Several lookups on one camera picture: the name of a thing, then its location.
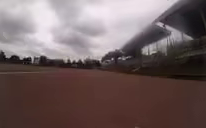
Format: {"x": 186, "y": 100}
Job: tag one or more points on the red running track surface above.
{"x": 91, "y": 103}

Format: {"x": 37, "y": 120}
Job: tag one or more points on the row of trees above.
{"x": 41, "y": 60}

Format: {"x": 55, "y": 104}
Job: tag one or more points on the roofed grandstand building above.
{"x": 184, "y": 40}

